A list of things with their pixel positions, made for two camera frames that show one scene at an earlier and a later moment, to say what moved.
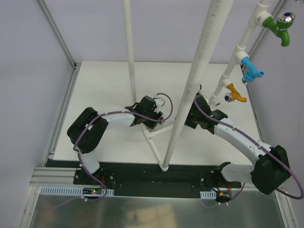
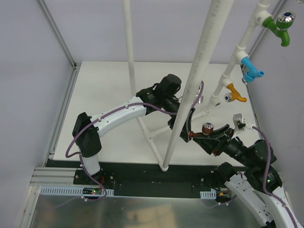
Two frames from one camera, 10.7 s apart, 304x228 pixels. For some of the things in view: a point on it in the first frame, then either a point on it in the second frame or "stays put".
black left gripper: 155,118 -> 175,118
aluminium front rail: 53,175 stays put
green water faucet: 284,22 stays put
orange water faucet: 234,95 stays put
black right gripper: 191,116 -> 223,144
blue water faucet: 250,75 stays put
